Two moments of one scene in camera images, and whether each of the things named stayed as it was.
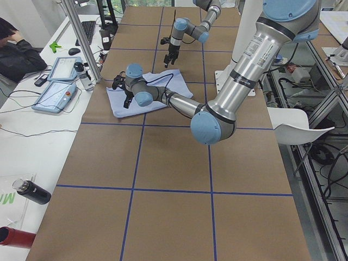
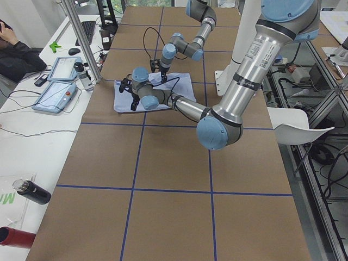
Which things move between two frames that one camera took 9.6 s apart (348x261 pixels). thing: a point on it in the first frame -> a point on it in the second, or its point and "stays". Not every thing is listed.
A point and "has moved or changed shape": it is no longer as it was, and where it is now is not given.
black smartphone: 41,80 stays
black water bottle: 31,191 stays
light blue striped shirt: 170,80 has moved or changed shape
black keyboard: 88,27 stays
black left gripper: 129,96 -> 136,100
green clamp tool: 54,46 stays
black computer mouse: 73,51 stays
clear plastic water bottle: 81,69 stays
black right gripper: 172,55 -> 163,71
